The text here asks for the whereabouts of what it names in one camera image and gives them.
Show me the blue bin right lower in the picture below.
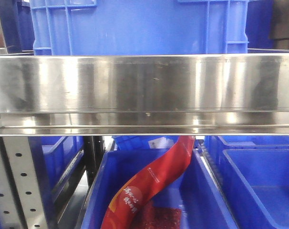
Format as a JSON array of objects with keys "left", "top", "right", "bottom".
[{"left": 204, "top": 135, "right": 289, "bottom": 229}]

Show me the blue bin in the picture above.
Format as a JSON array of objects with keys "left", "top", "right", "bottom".
[
  {"left": 41, "top": 135, "right": 85, "bottom": 203},
  {"left": 82, "top": 146, "right": 236, "bottom": 229},
  {"left": 204, "top": 135, "right": 289, "bottom": 229}
]

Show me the dark red mesh packet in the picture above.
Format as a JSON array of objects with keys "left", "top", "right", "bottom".
[{"left": 130, "top": 201, "right": 182, "bottom": 229}]

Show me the perforated metal shelf upright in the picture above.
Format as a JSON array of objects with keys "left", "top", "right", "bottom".
[{"left": 0, "top": 137, "right": 49, "bottom": 229}]

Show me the blue bin centre lower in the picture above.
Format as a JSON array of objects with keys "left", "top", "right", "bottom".
[{"left": 82, "top": 146, "right": 236, "bottom": 229}]

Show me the red printed snack bag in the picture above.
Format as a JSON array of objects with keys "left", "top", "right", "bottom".
[{"left": 101, "top": 135, "right": 195, "bottom": 229}]

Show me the blue bin left lower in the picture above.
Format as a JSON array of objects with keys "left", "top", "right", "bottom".
[{"left": 41, "top": 135, "right": 85, "bottom": 203}]

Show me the light blue crate upper shelf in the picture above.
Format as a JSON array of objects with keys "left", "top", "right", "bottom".
[{"left": 30, "top": 0, "right": 248, "bottom": 55}]

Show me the stainless steel shelf rail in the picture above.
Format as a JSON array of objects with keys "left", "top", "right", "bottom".
[{"left": 0, "top": 53, "right": 289, "bottom": 136}]

